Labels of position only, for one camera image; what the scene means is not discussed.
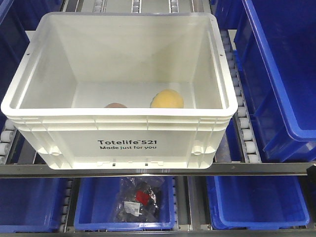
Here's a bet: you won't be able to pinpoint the pink plush toy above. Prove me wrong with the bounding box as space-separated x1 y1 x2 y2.
105 103 127 108

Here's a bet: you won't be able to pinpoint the blue storage bin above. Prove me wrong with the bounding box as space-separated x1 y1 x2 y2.
206 176 310 230

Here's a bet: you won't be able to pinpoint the white roller track right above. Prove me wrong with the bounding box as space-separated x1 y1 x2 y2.
220 30 262 164

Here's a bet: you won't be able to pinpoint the white roller track left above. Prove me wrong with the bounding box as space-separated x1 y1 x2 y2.
0 119 17 165

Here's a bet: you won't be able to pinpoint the blue bin lower middle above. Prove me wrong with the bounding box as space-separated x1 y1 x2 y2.
74 176 175 231

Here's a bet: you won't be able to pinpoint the blue stacked bins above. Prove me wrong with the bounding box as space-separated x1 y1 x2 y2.
211 0 316 162

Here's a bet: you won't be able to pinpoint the white plastic tote box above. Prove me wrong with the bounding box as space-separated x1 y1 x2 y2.
1 12 238 169

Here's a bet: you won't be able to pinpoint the plastic bag of parts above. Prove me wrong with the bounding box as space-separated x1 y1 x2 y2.
112 176 165 223

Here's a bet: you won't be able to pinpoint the white roller track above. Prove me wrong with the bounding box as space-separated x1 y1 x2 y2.
220 30 262 164
0 119 17 165

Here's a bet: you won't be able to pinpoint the blue bin lower left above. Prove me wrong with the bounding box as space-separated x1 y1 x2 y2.
0 178 68 233

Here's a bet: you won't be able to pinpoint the yellow plush fruit toy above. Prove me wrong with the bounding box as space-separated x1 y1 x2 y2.
150 89 184 109

